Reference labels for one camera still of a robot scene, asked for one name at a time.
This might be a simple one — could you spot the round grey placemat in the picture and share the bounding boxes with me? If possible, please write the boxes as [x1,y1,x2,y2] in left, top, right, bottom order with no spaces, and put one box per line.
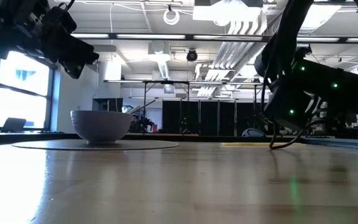
[11,139,180,151]

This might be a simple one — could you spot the long ceiling light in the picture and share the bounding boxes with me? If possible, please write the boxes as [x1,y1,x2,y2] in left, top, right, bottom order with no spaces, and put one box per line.
[70,33,110,39]
[193,34,272,41]
[116,34,186,40]

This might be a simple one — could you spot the white blue ball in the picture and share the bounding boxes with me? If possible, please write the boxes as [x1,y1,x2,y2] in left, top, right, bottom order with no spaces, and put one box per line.
[241,128,266,138]

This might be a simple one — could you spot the black ceiling camera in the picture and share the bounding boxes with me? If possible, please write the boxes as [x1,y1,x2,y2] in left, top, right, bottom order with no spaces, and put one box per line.
[186,48,198,62]

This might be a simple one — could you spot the white ventilation duct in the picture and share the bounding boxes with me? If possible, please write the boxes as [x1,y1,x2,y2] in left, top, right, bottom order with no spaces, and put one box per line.
[147,42,171,80]

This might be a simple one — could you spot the black aluminium table frame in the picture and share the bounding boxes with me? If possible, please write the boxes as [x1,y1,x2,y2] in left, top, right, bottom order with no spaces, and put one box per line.
[0,132,358,152]

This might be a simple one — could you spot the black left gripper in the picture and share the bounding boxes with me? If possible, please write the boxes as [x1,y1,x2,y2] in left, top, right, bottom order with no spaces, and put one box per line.
[0,0,101,80]

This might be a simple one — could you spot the white cable coil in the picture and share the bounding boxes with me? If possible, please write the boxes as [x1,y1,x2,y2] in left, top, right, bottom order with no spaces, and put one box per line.
[162,7,181,26]

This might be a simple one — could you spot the open laptop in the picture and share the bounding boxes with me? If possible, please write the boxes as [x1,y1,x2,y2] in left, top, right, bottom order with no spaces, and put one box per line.
[0,117,27,133]

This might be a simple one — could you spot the large window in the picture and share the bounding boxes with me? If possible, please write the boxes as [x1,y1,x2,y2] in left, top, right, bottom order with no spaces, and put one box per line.
[0,46,55,133]

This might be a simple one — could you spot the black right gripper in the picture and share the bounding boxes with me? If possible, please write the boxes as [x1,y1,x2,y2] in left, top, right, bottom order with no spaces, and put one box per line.
[264,77,310,131]

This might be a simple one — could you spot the black monitor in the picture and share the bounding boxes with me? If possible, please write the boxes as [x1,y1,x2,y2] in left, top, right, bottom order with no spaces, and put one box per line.
[92,98,124,113]

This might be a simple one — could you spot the black partition wall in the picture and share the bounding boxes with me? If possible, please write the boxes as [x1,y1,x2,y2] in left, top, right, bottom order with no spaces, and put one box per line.
[162,101,264,136]

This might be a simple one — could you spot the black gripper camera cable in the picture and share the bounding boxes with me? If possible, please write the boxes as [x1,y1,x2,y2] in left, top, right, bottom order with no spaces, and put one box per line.
[268,118,305,151]

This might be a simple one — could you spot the purple bowl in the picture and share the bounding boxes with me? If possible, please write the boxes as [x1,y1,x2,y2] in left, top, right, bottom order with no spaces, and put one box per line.
[70,110,134,145]

